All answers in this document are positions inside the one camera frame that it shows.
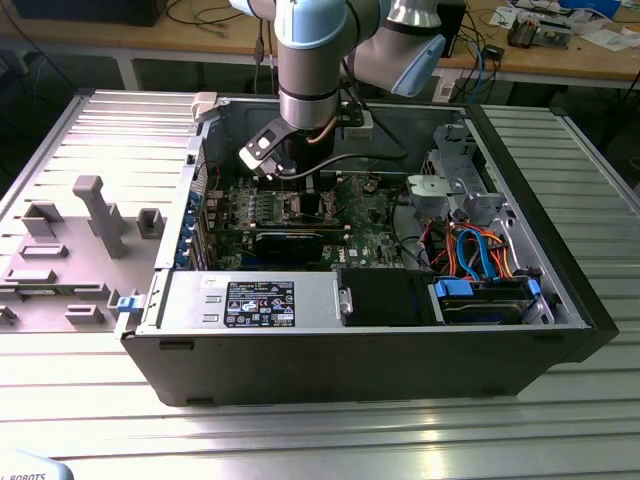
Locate green motherboard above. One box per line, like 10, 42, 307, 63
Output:
204, 168, 432, 275

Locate black open PC case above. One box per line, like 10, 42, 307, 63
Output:
117, 88, 621, 409

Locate blue flat box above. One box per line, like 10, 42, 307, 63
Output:
558, 0, 624, 16

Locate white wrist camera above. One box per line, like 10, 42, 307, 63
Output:
341, 105, 376, 145
237, 123, 285, 180

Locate wooden workbench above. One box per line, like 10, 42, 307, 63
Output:
0, 0, 640, 92

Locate silver power supply unit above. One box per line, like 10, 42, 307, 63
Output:
158, 271, 347, 335

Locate metal socket cover frame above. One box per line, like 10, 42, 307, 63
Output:
322, 177, 365, 221

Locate blue plastic clip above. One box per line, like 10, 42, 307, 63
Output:
115, 293, 145, 317

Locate CPU socket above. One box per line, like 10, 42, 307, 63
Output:
282, 189, 331, 224

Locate green RAM stick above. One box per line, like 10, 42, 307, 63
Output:
17, 284, 105, 297

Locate grey parts rack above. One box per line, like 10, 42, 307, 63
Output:
0, 173, 167, 335

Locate metal CPU cooler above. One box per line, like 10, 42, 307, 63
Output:
507, 12, 540, 50

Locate black camera cable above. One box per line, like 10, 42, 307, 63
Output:
272, 49, 411, 180

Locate grey metal drive cage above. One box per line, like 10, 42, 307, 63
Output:
403, 123, 506, 225

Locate white paper sheets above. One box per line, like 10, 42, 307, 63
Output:
579, 27, 640, 54

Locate orange red power wires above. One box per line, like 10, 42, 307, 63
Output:
423, 219, 514, 279

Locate hard disk in blue carrier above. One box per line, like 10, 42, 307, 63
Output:
429, 277, 547, 327

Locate black graphics card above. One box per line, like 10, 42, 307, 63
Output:
253, 230, 325, 264

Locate silver metal latch plate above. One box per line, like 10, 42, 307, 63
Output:
335, 279, 356, 317

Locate black box on workbench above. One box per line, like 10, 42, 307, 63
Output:
13, 0, 162, 29

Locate dark round cable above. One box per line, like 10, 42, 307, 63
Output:
389, 185, 434, 264

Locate grey metal device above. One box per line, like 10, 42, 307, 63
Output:
537, 17, 572, 50

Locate blue data cable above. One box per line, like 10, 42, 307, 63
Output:
455, 225, 499, 282

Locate white plastic block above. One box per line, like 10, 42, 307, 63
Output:
191, 91, 222, 123

